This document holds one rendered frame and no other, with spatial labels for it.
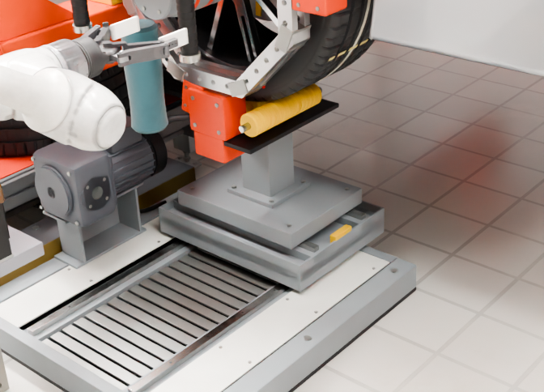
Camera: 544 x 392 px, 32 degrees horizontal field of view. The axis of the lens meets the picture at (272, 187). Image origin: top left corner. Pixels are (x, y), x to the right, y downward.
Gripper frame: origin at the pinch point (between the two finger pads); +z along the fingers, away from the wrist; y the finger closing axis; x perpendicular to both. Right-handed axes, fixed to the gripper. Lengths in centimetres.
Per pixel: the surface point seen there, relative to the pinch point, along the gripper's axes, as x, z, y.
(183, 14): 1.6, 6.3, 0.9
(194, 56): -6.9, 7.2, 2.1
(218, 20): -12.4, 38.9, -21.7
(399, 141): -83, 133, -31
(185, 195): -61, 33, -33
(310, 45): -12.3, 36.6, 8.2
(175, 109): -57, 65, -70
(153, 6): -1.4, 13.9, -16.3
